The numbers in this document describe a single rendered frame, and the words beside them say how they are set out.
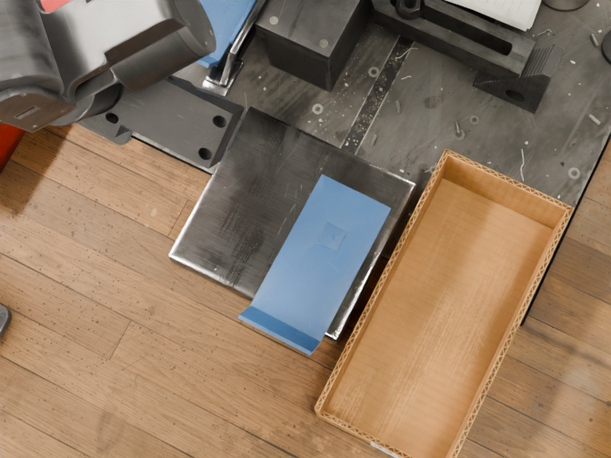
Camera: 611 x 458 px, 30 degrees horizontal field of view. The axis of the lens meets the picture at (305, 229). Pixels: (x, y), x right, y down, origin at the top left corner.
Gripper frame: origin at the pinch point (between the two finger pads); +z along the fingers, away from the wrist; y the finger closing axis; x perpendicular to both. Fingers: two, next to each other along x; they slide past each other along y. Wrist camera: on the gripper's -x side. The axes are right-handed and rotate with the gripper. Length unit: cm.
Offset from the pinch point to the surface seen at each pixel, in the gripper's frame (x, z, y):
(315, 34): -10.0, 10.5, 6.0
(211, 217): -8.8, 7.8, -12.5
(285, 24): -7.2, 10.5, 5.6
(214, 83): -4.2, 7.1, -1.2
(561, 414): -44.1, 6.1, -13.3
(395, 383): -30.2, 4.7, -17.3
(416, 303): -28.7, 8.3, -10.9
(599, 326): -43.9, 10.3, -5.7
